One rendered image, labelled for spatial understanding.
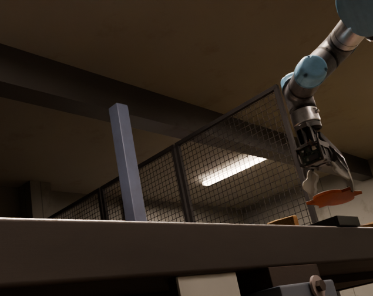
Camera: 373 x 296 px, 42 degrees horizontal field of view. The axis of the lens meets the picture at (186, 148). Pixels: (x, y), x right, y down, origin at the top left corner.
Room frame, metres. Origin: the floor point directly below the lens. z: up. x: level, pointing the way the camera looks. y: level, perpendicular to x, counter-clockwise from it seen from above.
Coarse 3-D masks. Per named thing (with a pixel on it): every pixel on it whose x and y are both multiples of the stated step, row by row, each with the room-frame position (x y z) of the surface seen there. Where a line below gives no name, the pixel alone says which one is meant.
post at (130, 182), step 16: (112, 112) 3.10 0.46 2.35; (128, 112) 3.13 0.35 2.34; (112, 128) 3.12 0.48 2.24; (128, 128) 3.12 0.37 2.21; (128, 144) 3.10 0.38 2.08; (128, 160) 3.08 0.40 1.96; (128, 176) 3.07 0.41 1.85; (128, 192) 3.08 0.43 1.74; (128, 208) 3.10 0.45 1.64; (144, 208) 3.13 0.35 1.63
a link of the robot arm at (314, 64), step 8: (312, 56) 1.10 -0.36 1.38; (320, 56) 1.12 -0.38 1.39; (328, 56) 1.12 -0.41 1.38; (304, 64) 1.10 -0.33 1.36; (312, 64) 1.10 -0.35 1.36; (320, 64) 1.10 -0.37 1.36; (328, 64) 1.13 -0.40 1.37; (336, 64) 1.14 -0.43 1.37; (296, 72) 1.12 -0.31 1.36; (304, 72) 1.10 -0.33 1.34; (312, 72) 1.10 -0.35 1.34; (320, 72) 1.10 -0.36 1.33; (328, 72) 1.14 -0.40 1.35; (296, 80) 1.14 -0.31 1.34; (304, 80) 1.12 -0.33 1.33; (312, 80) 1.11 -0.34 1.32; (320, 80) 1.12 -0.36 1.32; (296, 88) 1.17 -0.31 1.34; (304, 88) 1.15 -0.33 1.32; (312, 88) 1.15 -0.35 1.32; (296, 96) 1.20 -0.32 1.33; (304, 96) 1.19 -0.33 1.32
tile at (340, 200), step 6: (324, 192) 1.21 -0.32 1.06; (330, 192) 1.21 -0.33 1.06; (336, 192) 1.21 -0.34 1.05; (342, 192) 1.22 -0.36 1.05; (348, 192) 1.23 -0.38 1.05; (354, 192) 1.25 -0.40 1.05; (360, 192) 1.26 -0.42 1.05; (318, 198) 1.24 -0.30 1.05; (324, 198) 1.25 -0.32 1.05; (330, 198) 1.26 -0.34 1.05; (336, 198) 1.27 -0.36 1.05; (342, 198) 1.28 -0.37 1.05; (348, 198) 1.29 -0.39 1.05; (312, 204) 1.29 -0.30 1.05; (318, 204) 1.30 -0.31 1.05; (324, 204) 1.31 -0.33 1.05; (330, 204) 1.32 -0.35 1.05; (336, 204) 1.33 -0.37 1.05
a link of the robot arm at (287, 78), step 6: (288, 78) 1.22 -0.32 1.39; (282, 84) 1.24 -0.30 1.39; (288, 84) 1.28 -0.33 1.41; (282, 90) 1.25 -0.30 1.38; (288, 90) 1.21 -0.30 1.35; (288, 96) 1.23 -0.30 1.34; (294, 96) 1.20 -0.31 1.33; (312, 96) 1.23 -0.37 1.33; (288, 102) 1.24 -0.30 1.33; (294, 102) 1.22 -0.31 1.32; (300, 102) 1.22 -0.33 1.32; (306, 102) 1.22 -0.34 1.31; (312, 102) 1.22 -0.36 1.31; (288, 108) 1.25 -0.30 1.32; (294, 108) 1.23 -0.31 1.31
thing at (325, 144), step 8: (296, 128) 1.22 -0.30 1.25; (304, 128) 1.22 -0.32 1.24; (312, 128) 1.24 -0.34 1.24; (320, 128) 1.26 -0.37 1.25; (304, 136) 1.22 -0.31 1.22; (312, 136) 1.22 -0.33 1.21; (304, 144) 1.22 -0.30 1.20; (312, 144) 1.20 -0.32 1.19; (320, 144) 1.20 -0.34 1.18; (328, 144) 1.26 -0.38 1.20; (296, 152) 1.23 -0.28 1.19; (304, 152) 1.22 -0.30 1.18; (312, 152) 1.21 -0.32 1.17; (320, 152) 1.20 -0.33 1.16; (328, 152) 1.24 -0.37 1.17; (304, 160) 1.23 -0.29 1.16; (312, 160) 1.22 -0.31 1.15; (320, 160) 1.21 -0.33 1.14; (328, 160) 1.22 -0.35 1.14; (304, 168) 1.25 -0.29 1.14; (312, 168) 1.27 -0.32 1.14; (320, 168) 1.28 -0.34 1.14
